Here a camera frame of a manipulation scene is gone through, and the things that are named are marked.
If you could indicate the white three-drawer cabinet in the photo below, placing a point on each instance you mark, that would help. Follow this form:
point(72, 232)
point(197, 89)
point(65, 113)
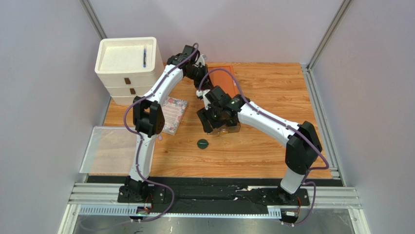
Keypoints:
point(119, 66)

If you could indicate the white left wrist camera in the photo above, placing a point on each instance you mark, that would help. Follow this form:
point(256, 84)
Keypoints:
point(201, 61)

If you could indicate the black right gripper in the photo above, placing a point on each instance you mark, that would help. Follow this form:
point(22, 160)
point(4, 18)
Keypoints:
point(211, 123)

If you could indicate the clear orange drawer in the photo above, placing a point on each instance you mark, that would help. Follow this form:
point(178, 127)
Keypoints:
point(233, 128)

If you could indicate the aluminium frame rail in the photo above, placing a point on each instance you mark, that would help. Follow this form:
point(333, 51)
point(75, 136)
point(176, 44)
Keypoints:
point(101, 199)

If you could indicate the orange drawer box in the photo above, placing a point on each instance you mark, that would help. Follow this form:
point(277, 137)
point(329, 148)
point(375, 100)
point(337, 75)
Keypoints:
point(225, 81)

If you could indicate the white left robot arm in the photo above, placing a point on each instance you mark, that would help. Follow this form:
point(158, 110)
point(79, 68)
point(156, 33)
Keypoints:
point(149, 120)

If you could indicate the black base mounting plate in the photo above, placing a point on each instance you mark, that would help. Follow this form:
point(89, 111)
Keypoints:
point(261, 196)

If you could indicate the dark green round lid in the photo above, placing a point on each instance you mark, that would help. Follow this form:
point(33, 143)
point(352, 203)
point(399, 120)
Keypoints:
point(202, 144)

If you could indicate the blue pen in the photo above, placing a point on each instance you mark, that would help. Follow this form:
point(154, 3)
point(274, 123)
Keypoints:
point(144, 58)

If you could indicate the floral patterned booklet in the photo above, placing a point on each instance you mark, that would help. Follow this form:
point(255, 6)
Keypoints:
point(173, 111)

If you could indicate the clear plastic sheet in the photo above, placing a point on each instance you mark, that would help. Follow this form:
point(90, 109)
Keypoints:
point(111, 151)

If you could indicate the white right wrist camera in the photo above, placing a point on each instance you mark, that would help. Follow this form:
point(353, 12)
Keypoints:
point(201, 93)

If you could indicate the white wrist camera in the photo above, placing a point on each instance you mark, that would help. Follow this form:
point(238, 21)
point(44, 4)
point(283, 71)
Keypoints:
point(201, 93)
point(201, 61)

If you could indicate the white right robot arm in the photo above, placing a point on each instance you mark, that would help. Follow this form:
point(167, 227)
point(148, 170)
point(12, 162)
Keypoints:
point(302, 145)

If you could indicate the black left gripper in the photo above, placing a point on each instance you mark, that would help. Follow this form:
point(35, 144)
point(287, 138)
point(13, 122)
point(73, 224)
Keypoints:
point(205, 70)

